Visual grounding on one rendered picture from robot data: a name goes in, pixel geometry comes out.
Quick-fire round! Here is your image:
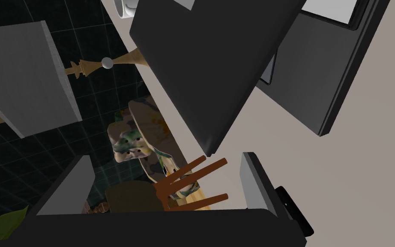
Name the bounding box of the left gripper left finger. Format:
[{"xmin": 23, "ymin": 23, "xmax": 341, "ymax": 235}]
[{"xmin": 29, "ymin": 155, "xmax": 96, "ymax": 216}]

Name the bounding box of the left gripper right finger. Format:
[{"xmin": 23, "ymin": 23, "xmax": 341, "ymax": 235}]
[{"xmin": 240, "ymin": 152, "xmax": 292, "ymax": 220}]

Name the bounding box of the brown wooden chair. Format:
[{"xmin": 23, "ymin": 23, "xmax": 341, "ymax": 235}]
[{"xmin": 105, "ymin": 155, "xmax": 229, "ymax": 213}]

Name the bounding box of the green leafy plant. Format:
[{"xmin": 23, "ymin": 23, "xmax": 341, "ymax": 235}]
[{"xmin": 0, "ymin": 181, "xmax": 30, "ymax": 247}]

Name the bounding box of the camouflage patterned chair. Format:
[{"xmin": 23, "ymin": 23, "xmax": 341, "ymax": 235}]
[{"xmin": 108, "ymin": 96, "xmax": 201, "ymax": 200}]

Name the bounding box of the black flat cabinet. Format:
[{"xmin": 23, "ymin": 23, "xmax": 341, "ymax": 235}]
[{"xmin": 129, "ymin": 0, "xmax": 308, "ymax": 158}]

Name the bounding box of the dark grey framed cabinet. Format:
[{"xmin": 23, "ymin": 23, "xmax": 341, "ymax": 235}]
[{"xmin": 255, "ymin": 0, "xmax": 392, "ymax": 138}]

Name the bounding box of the tan wooden chess piece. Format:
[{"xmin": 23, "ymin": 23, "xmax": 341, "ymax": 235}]
[{"xmin": 63, "ymin": 48, "xmax": 150, "ymax": 79}]

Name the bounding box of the grey box cabinet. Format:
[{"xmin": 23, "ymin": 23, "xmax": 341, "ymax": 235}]
[{"xmin": 0, "ymin": 20, "xmax": 83, "ymax": 139}]

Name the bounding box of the white round cup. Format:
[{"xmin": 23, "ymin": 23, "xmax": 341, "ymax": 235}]
[{"xmin": 113, "ymin": 0, "xmax": 140, "ymax": 19}]

